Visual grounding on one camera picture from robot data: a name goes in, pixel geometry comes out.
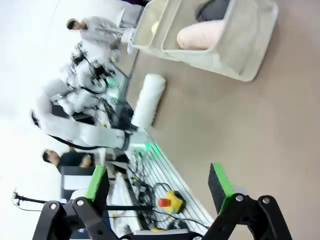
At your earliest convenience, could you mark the black cable bundle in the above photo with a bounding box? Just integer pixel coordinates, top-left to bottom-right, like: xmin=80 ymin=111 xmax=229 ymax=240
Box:
xmin=126 ymin=172 xmax=210 ymax=232

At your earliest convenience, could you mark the aluminium slotted table frame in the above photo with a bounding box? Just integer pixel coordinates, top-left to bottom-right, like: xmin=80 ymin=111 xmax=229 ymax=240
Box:
xmin=109 ymin=139 xmax=216 ymax=230

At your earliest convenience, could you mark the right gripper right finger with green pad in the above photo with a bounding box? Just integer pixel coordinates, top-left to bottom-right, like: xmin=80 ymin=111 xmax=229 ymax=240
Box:
xmin=204 ymin=162 xmax=293 ymax=240

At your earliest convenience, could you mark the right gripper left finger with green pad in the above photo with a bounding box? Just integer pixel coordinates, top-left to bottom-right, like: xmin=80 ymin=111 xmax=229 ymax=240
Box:
xmin=31 ymin=164 xmax=121 ymax=240

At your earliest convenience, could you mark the pink rolled towel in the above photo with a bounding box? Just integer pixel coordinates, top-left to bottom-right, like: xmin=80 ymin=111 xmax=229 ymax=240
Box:
xmin=176 ymin=20 xmax=226 ymax=50

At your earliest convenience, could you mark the cream fabric basket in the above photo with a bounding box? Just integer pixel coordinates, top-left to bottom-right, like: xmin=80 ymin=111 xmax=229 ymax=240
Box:
xmin=160 ymin=0 xmax=279 ymax=83
xmin=130 ymin=0 xmax=182 ymax=60

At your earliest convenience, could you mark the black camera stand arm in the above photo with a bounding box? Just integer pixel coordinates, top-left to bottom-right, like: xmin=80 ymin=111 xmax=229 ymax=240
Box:
xmin=11 ymin=191 xmax=47 ymax=207

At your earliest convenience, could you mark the seated person in black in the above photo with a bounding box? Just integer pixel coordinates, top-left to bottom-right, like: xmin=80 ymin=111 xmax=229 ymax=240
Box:
xmin=41 ymin=148 xmax=97 ymax=172

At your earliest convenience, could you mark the yellow red emergency stop button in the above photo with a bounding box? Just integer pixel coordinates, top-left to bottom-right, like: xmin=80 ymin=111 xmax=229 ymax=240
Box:
xmin=157 ymin=189 xmax=186 ymax=215

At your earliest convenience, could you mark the person in grey clothes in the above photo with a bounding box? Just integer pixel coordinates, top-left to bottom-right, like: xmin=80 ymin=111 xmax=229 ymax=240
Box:
xmin=66 ymin=16 xmax=124 ymax=51

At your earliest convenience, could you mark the dark grey rolled towel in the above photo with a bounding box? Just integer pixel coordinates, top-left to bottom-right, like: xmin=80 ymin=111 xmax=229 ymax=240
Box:
xmin=194 ymin=0 xmax=230 ymax=23

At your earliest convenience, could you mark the white towel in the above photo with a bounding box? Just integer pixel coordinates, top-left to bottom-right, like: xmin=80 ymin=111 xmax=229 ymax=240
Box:
xmin=131 ymin=73 xmax=167 ymax=127

